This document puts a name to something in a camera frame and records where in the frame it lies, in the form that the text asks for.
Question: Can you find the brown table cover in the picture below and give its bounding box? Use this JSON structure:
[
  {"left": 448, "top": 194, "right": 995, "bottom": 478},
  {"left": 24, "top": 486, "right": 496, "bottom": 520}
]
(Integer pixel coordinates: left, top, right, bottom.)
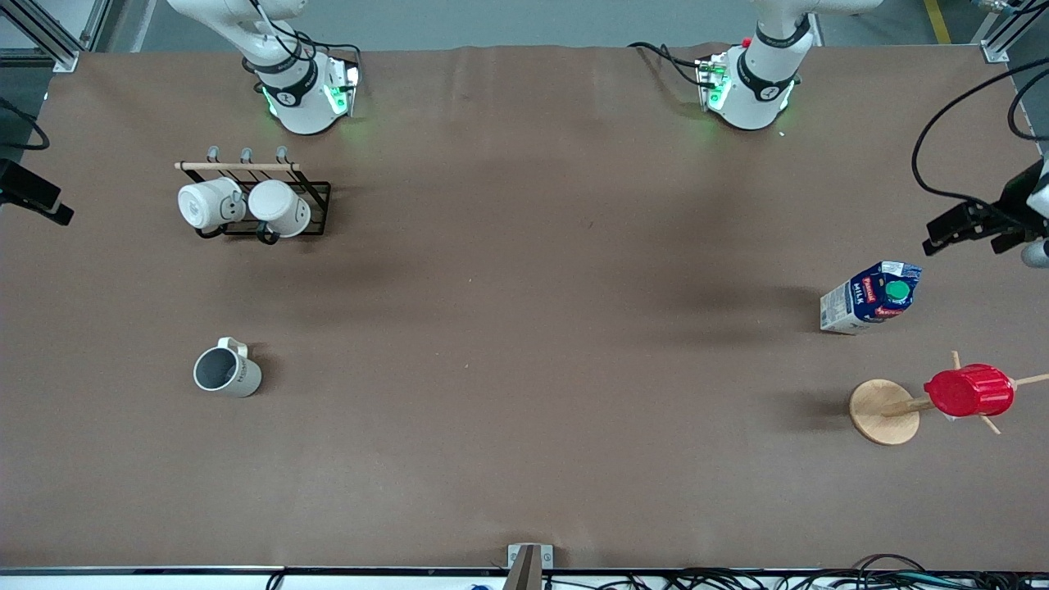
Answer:
[{"left": 0, "top": 43, "right": 1049, "bottom": 572}]

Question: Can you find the long black left arm cable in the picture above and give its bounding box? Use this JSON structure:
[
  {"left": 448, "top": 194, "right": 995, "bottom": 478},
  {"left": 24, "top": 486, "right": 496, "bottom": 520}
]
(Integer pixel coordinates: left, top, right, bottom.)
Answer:
[{"left": 911, "top": 61, "right": 1049, "bottom": 206}]

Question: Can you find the red plastic cup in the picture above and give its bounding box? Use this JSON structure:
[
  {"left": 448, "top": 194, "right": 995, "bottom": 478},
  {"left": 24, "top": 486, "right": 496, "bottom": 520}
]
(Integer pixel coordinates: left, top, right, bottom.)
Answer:
[{"left": 924, "top": 364, "right": 1015, "bottom": 419}]

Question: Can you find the grey ceramic mug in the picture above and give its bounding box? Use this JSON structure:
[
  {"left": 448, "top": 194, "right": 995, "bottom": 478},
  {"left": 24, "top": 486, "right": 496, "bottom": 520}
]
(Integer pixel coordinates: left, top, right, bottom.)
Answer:
[{"left": 193, "top": 337, "right": 263, "bottom": 399}]

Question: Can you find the black wire mug rack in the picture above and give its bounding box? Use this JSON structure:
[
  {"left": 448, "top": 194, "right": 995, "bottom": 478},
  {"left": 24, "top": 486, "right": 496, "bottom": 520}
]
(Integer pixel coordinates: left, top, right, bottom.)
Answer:
[{"left": 175, "top": 146, "right": 332, "bottom": 245}]

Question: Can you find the black base cable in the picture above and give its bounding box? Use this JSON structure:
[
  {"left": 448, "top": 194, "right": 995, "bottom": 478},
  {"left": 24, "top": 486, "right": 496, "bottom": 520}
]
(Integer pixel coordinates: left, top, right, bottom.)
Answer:
[
  {"left": 629, "top": 41, "right": 707, "bottom": 87},
  {"left": 242, "top": 0, "right": 363, "bottom": 95}
]

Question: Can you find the aluminium frame profile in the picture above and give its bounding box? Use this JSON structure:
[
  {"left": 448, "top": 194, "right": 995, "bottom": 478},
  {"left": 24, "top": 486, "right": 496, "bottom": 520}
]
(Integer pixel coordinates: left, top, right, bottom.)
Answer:
[
  {"left": 0, "top": 0, "right": 111, "bottom": 73},
  {"left": 975, "top": 0, "right": 1049, "bottom": 64}
]

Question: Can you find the black right base cable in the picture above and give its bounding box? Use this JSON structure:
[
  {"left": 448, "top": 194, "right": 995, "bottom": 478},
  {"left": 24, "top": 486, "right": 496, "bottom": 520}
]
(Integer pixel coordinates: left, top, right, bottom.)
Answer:
[{"left": 242, "top": 0, "right": 363, "bottom": 95}]

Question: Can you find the white mug with face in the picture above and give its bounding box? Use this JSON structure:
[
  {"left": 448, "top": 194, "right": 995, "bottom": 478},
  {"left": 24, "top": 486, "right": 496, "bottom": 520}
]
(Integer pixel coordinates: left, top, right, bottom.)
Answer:
[{"left": 178, "top": 178, "right": 247, "bottom": 231}]

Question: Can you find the brown camera post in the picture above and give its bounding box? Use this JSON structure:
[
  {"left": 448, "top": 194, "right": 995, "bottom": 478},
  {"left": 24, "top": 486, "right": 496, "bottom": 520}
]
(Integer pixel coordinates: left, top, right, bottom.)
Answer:
[{"left": 502, "top": 545, "right": 543, "bottom": 590}]

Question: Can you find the black cable bundle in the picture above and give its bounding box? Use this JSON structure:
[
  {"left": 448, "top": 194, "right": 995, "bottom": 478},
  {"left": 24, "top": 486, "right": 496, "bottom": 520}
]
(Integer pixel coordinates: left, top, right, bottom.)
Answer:
[{"left": 541, "top": 554, "right": 1049, "bottom": 590}]

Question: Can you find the black left base cable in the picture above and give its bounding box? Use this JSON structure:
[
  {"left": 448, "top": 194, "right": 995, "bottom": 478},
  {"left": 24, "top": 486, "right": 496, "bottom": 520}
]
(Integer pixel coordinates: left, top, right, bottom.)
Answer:
[{"left": 629, "top": 41, "right": 707, "bottom": 87}]

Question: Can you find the blue white milk carton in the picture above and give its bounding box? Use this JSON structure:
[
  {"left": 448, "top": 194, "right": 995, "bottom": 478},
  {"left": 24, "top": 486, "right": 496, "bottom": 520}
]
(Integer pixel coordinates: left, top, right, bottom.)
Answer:
[{"left": 820, "top": 261, "right": 924, "bottom": 336}]

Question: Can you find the plain white mug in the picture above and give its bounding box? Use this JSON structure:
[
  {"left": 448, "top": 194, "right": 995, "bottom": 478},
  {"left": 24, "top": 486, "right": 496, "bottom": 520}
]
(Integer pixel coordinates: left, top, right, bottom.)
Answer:
[{"left": 247, "top": 179, "right": 312, "bottom": 238}]

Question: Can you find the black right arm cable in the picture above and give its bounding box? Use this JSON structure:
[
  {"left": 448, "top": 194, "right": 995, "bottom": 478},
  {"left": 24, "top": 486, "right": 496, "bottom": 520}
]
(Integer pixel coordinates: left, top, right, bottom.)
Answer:
[{"left": 0, "top": 98, "right": 50, "bottom": 152}]

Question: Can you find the wooden mug tree stand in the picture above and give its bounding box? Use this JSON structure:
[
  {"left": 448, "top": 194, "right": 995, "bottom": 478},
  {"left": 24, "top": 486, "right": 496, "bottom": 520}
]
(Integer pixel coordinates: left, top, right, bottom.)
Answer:
[{"left": 849, "top": 351, "right": 1049, "bottom": 447}]

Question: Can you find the metal clamp bracket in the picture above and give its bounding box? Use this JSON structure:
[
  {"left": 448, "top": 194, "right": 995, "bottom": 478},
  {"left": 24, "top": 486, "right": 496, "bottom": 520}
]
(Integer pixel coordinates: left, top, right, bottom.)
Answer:
[{"left": 507, "top": 543, "right": 554, "bottom": 570}]

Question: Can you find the short black left arm cable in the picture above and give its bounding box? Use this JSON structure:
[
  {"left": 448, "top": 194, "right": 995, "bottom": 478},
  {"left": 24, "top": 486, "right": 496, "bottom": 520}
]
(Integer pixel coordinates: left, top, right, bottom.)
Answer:
[{"left": 1008, "top": 88, "right": 1049, "bottom": 140}]

